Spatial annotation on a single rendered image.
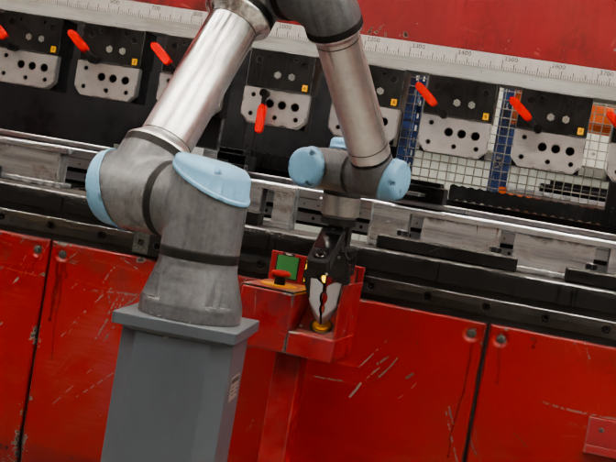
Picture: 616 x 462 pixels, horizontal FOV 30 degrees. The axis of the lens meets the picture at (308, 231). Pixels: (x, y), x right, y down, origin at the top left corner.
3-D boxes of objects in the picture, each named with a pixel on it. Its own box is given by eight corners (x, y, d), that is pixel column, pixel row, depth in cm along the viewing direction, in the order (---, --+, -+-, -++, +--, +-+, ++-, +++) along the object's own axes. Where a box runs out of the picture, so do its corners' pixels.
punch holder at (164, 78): (154, 106, 260) (166, 33, 259) (166, 109, 268) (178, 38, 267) (217, 116, 257) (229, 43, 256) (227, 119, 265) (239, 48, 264)
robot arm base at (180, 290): (228, 331, 159) (240, 260, 159) (125, 311, 161) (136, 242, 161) (249, 319, 174) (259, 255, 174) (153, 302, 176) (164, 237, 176)
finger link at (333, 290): (342, 323, 229) (349, 278, 228) (334, 328, 223) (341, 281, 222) (327, 320, 230) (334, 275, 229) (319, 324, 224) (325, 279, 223)
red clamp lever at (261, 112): (252, 132, 251) (259, 88, 251) (257, 133, 255) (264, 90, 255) (260, 133, 251) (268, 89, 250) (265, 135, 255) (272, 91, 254)
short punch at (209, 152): (173, 152, 263) (180, 111, 262) (176, 152, 265) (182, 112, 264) (214, 159, 261) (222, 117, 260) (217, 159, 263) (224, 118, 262)
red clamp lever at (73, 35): (70, 27, 259) (96, 59, 258) (77, 29, 263) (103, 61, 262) (64, 32, 259) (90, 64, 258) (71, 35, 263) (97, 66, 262)
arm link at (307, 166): (337, 150, 205) (368, 152, 214) (286, 142, 211) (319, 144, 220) (332, 194, 206) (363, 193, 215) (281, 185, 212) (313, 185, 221)
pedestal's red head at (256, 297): (232, 342, 223) (247, 251, 222) (258, 335, 238) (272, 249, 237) (330, 363, 217) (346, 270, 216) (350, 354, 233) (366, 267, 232)
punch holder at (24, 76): (-7, 80, 267) (4, 9, 267) (9, 83, 276) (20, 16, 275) (52, 89, 264) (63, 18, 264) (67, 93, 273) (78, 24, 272)
